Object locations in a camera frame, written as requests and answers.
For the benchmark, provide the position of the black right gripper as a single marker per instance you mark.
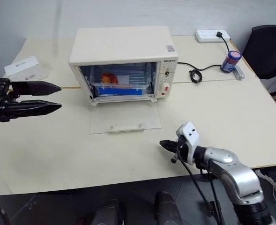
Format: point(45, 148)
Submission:
point(182, 148)

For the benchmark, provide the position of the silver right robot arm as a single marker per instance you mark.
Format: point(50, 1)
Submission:
point(236, 173)

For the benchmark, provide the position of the white oven timer knob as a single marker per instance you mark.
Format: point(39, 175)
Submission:
point(166, 89)

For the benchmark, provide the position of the orange food piece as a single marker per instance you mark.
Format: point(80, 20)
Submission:
point(108, 78)

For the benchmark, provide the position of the white toaster oven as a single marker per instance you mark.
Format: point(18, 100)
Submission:
point(119, 47)

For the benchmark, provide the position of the white paper card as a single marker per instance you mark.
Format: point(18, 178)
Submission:
point(21, 65)

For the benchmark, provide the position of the small silver metal object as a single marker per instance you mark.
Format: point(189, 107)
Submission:
point(239, 73)

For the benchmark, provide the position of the jar with blue label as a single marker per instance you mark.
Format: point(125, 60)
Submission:
point(229, 63)

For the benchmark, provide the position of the white power strip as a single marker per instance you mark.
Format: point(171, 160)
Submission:
point(206, 35)

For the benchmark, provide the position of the black power plug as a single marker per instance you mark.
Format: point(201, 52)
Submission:
point(220, 35)

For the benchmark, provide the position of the black office chair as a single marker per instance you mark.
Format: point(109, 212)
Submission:
point(269, 54)

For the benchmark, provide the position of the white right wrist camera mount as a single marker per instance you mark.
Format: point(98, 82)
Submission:
point(191, 134)

